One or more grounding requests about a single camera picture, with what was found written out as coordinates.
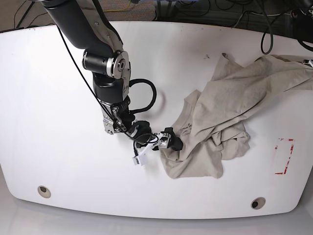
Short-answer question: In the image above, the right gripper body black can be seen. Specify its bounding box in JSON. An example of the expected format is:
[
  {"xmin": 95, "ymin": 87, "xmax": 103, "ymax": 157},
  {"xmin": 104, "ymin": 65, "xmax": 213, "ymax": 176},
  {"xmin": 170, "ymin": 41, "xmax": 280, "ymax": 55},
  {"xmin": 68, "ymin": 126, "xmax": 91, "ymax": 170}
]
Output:
[{"xmin": 152, "ymin": 131, "xmax": 175, "ymax": 151}]

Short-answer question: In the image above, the beige t-shirt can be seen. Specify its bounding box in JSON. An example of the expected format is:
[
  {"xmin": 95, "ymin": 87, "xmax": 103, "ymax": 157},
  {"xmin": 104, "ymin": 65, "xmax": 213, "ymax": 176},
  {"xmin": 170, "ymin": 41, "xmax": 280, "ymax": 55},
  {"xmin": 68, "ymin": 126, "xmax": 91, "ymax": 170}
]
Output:
[{"xmin": 160, "ymin": 54, "xmax": 313, "ymax": 179}]

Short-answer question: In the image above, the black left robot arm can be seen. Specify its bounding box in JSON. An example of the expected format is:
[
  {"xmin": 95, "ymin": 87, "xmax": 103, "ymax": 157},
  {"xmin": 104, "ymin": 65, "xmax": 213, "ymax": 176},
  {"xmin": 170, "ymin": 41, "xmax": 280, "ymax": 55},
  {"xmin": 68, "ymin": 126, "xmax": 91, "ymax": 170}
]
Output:
[{"xmin": 291, "ymin": 0, "xmax": 313, "ymax": 52}]

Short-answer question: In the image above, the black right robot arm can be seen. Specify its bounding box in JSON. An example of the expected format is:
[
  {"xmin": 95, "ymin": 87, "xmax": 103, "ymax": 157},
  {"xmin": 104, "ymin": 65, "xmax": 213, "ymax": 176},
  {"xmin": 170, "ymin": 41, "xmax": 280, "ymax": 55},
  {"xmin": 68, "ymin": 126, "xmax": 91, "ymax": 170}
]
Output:
[{"xmin": 41, "ymin": 0, "xmax": 183, "ymax": 151}]

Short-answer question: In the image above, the right table grommet hole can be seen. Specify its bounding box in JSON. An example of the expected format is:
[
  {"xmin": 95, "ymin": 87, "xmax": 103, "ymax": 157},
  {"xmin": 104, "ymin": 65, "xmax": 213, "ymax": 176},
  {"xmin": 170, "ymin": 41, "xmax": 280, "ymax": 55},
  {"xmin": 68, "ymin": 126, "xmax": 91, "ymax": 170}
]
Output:
[{"xmin": 251, "ymin": 197, "xmax": 266, "ymax": 210}]

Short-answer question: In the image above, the table grommet hole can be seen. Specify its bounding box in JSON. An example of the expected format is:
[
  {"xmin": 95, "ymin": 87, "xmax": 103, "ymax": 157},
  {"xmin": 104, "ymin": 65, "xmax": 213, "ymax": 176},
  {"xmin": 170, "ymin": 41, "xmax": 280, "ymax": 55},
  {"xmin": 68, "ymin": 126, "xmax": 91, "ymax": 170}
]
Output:
[
  {"xmin": 38, "ymin": 186, "xmax": 51, "ymax": 199},
  {"xmin": 251, "ymin": 197, "xmax": 266, "ymax": 210}
]

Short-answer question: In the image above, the red tape rectangle marking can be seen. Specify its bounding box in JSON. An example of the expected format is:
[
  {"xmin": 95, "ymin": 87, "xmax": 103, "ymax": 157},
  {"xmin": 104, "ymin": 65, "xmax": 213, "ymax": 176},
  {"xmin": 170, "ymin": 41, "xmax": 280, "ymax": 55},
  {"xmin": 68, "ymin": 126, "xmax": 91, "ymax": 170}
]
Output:
[{"xmin": 272, "ymin": 138, "xmax": 295, "ymax": 175}]

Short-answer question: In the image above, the left table grommet hole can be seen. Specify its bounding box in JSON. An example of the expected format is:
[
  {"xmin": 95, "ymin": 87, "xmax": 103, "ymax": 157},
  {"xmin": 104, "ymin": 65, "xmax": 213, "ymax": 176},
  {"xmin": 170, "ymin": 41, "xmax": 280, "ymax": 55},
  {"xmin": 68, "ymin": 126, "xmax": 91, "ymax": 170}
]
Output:
[{"xmin": 38, "ymin": 186, "xmax": 51, "ymax": 199}]

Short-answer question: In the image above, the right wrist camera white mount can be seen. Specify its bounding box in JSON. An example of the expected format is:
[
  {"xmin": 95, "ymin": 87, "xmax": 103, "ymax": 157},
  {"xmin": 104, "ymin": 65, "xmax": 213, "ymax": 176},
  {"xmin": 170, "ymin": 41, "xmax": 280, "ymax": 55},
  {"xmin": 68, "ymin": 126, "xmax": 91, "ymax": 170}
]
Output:
[{"xmin": 133, "ymin": 133, "xmax": 163, "ymax": 166}]

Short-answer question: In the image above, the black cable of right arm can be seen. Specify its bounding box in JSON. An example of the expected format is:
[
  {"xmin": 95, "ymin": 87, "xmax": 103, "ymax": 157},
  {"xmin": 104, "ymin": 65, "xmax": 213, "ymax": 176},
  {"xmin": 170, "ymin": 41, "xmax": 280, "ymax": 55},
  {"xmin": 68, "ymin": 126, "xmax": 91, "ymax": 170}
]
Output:
[{"xmin": 57, "ymin": 24, "xmax": 157, "ymax": 142}]

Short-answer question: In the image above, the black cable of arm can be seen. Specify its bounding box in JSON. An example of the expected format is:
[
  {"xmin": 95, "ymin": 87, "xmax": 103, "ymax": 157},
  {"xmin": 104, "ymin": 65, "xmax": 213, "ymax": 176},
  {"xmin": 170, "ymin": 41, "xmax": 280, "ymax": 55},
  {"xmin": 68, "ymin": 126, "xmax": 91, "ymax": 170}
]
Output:
[
  {"xmin": 254, "ymin": 0, "xmax": 274, "ymax": 55},
  {"xmin": 57, "ymin": 24, "xmax": 157, "ymax": 142}
]

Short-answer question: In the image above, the yellow cable on floor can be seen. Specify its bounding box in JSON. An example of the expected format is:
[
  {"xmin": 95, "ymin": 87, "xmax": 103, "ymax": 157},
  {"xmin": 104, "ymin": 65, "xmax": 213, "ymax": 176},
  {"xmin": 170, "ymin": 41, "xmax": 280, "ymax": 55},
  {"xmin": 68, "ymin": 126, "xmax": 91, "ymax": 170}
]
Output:
[{"xmin": 102, "ymin": 0, "xmax": 134, "ymax": 14}]

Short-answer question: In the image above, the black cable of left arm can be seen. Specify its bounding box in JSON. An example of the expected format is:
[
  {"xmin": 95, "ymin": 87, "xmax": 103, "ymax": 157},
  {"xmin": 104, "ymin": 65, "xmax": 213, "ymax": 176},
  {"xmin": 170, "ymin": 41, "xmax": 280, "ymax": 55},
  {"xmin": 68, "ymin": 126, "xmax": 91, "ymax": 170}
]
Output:
[{"xmin": 254, "ymin": 0, "xmax": 274, "ymax": 55}]

